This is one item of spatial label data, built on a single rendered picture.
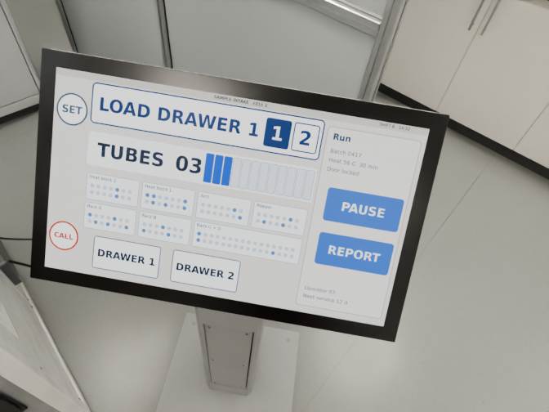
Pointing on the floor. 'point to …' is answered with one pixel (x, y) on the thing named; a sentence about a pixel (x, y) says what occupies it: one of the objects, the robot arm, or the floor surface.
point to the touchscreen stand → (230, 365)
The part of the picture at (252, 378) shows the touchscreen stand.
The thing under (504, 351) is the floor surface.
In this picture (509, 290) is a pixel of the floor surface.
